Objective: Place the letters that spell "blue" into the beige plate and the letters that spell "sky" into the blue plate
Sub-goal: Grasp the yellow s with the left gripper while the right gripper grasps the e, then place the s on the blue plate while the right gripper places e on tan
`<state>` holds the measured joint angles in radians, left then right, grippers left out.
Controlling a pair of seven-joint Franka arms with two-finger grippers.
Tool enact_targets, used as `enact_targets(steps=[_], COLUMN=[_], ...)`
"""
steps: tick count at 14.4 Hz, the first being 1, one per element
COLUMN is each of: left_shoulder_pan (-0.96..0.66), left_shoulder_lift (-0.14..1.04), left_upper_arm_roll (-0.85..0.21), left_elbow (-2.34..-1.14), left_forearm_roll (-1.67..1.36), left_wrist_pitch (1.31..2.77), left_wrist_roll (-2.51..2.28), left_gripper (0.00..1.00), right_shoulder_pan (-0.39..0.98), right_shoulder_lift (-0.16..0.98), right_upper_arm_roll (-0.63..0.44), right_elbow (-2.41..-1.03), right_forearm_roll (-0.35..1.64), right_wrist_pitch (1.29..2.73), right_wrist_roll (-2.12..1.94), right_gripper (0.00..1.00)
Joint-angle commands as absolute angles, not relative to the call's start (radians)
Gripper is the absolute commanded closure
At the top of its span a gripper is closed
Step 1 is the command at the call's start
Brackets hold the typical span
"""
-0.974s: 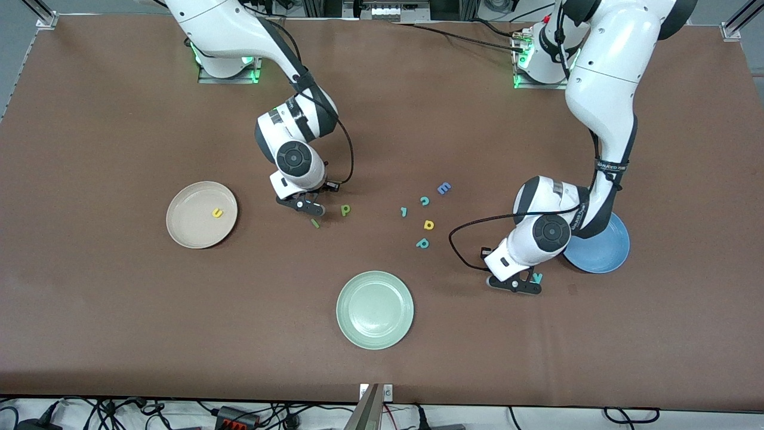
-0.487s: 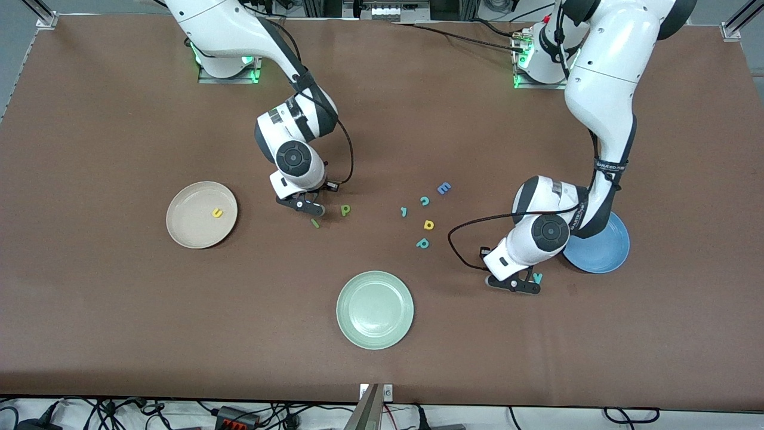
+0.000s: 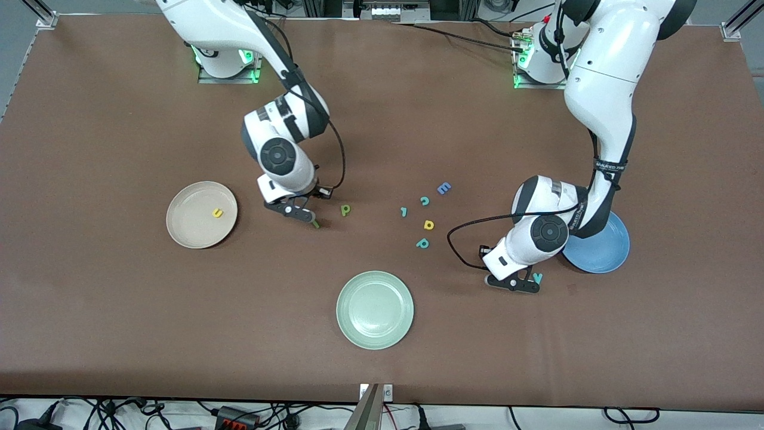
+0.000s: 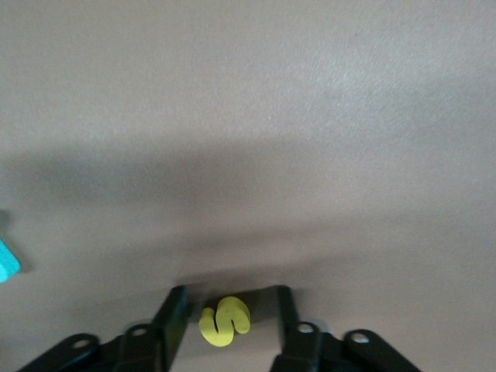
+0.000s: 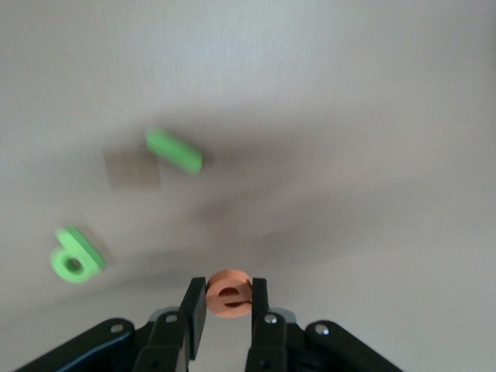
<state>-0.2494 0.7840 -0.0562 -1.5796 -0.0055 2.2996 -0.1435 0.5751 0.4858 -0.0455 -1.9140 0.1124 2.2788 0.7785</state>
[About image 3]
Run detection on black power strip red switches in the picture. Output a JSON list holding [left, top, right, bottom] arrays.
[[215, 406, 261, 430]]

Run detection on blue round plate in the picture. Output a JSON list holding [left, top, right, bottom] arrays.
[[561, 209, 631, 274]]

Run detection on silver metal control box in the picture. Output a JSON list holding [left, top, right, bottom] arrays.
[[343, 0, 432, 23]]

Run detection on black looped floor cable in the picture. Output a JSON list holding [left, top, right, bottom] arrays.
[[603, 407, 661, 425]]

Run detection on grey metal camera pole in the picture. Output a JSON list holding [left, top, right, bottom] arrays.
[[345, 384, 383, 430]]

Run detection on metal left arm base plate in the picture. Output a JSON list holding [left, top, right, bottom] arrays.
[[513, 57, 577, 90]]

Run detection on aluminium frame corner profile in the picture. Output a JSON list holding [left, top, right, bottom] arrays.
[[720, 0, 764, 41], [35, 0, 59, 29]]

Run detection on black cable on table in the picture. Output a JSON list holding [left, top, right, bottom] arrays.
[[394, 22, 526, 53], [470, 18, 523, 39]]

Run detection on pale green round plate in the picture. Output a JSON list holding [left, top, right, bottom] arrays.
[[336, 271, 415, 351]]

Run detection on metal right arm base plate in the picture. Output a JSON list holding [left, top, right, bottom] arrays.
[[198, 53, 262, 84]]

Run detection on beige brown round plate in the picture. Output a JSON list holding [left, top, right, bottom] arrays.
[[166, 181, 239, 250]]

